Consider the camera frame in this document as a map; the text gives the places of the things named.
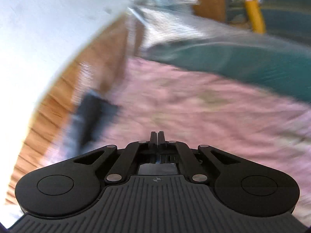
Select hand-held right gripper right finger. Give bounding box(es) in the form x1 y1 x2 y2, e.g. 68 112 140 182
158 131 240 185

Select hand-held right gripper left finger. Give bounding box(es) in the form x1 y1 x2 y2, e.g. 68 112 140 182
73 131 158 186

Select grey pants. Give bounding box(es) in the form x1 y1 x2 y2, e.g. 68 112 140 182
62 90 120 151

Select pink bear-print blanket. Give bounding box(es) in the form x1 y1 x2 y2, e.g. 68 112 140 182
44 57 311 226

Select green mattress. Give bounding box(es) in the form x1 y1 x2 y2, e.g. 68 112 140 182
146 0 311 103

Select clear bubble wrap sheet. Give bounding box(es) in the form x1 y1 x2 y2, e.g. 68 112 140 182
128 0 270 56

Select yellow cylinder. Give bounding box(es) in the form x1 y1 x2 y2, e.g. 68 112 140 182
244 0 267 34

